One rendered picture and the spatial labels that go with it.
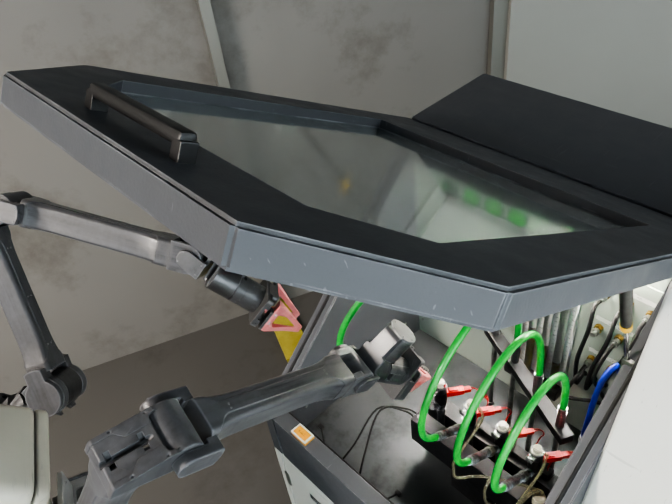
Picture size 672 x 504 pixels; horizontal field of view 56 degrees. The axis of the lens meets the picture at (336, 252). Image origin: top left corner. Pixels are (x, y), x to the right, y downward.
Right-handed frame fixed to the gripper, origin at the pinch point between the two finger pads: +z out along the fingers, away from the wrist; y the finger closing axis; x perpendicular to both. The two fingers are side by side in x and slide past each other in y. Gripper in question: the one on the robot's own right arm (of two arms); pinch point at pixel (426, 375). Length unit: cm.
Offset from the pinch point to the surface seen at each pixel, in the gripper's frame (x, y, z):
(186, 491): 81, -126, 39
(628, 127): 10, 64, 21
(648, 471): -39.6, 15.6, 9.1
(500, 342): 3.4, 10.3, 21.7
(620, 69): 127, 109, 174
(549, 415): -17.3, 7.4, 18.3
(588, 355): -10.2, 19.6, 31.1
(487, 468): -14.9, -10.4, 17.0
